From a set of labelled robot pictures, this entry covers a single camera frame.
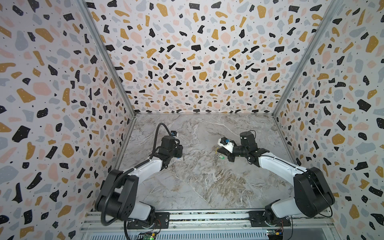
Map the left green circuit board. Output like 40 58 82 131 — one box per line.
141 232 158 240

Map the white slotted cable duct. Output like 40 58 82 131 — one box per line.
84 230 269 240

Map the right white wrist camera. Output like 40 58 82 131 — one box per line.
218 137 236 153

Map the right circuit board with wires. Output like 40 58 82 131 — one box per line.
267 229 284 240

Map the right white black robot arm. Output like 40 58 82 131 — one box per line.
218 131 335 225

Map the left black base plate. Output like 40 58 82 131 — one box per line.
127 212 170 231

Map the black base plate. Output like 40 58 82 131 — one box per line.
248 211 292 227
127 212 170 231

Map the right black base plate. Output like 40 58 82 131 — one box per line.
248 211 292 227

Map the aluminium mounting rail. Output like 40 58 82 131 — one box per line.
79 208 335 233

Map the black corrugated cable conduit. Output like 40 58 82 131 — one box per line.
100 122 173 227

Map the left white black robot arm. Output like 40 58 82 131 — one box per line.
95 136 183 228

